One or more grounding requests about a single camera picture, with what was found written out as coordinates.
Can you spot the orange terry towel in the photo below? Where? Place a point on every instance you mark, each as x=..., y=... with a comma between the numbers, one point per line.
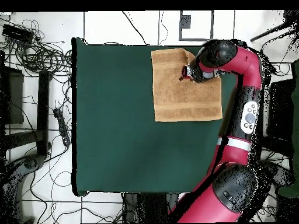
x=182, y=100

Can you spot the black flat box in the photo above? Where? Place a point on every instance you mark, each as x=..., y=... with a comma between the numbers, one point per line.
x=17, y=32

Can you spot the dark green tablecloth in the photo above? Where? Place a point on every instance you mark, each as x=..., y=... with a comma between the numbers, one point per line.
x=116, y=140

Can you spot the black tripod leg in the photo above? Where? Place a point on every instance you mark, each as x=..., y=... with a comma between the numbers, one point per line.
x=271, y=31

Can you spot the black square panel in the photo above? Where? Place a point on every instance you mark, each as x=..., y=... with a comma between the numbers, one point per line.
x=14, y=98
x=280, y=109

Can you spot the green cloth strip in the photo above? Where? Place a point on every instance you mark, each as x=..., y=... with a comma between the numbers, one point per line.
x=295, y=116

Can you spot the black power strip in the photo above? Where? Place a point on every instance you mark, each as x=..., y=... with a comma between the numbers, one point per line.
x=62, y=127

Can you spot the black stand base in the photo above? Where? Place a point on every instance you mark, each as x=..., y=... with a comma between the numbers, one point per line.
x=278, y=172
x=30, y=163

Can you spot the black upright bar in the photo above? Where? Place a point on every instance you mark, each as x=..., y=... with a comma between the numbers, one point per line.
x=43, y=112

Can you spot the grey square frame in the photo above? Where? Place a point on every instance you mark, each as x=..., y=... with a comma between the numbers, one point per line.
x=180, y=25

